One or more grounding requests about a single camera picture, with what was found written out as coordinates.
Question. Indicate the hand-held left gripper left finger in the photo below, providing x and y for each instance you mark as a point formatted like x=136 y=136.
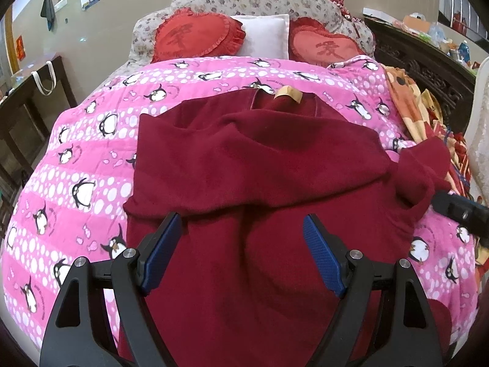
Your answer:
x=164 y=244

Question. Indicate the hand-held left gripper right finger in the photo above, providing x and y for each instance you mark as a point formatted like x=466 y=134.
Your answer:
x=323 y=256

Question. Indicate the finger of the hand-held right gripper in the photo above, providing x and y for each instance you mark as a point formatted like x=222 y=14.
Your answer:
x=458 y=208

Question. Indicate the dark red sweater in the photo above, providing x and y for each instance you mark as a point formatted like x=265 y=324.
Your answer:
x=248 y=160

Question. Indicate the orange cartoon print blanket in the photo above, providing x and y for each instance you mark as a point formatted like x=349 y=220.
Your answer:
x=405 y=95

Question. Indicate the pink penguin print blanket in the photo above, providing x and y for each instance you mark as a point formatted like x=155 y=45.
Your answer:
x=76 y=153

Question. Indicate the dark carved wooden cabinet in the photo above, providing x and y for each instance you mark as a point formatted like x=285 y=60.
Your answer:
x=420 y=57

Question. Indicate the cardboard box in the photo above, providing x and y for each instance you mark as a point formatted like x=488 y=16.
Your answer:
x=416 y=23

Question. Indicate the white tote bag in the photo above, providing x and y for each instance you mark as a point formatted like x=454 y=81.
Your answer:
x=53 y=78

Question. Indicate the dark wooden desk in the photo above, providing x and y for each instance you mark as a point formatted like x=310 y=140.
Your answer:
x=23 y=91

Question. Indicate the red heart-shaped pillow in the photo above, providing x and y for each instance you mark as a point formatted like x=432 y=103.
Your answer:
x=324 y=46
x=191 y=34

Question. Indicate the white square pillow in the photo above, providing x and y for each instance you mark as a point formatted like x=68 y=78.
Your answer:
x=263 y=36

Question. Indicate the red patterned decoration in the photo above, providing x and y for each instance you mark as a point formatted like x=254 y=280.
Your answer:
x=344 y=9

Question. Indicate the floral fabric headboard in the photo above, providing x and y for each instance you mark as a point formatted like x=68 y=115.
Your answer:
x=248 y=0

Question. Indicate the dark hanging cloth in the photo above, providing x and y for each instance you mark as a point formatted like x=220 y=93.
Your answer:
x=47 y=7

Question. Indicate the red wall sticker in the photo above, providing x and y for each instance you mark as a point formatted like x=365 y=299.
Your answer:
x=21 y=47

